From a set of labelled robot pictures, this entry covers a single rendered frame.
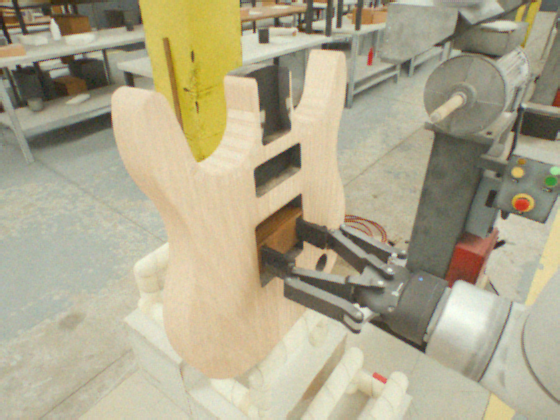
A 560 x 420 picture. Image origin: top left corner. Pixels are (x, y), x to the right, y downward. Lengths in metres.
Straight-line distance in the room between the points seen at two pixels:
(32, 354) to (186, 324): 1.93
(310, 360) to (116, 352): 1.53
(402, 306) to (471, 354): 0.07
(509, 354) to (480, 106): 1.04
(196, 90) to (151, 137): 1.26
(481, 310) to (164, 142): 0.33
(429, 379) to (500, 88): 0.87
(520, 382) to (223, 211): 0.31
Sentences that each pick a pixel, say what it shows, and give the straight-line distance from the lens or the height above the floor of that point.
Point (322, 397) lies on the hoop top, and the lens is 0.67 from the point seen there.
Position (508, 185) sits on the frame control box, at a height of 1.02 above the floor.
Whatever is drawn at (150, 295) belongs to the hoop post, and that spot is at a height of 1.15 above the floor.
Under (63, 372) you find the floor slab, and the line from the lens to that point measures 2.19.
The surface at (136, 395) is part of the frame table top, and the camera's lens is 0.86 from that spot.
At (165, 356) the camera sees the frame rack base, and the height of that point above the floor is 1.09.
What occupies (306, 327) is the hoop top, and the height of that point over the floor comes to 1.13.
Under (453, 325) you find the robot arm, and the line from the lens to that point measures 0.42.
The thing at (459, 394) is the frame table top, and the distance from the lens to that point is 0.88.
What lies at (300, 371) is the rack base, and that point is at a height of 1.02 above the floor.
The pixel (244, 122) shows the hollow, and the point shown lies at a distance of 0.42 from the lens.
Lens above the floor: 1.63
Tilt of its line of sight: 34 degrees down
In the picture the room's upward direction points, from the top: straight up
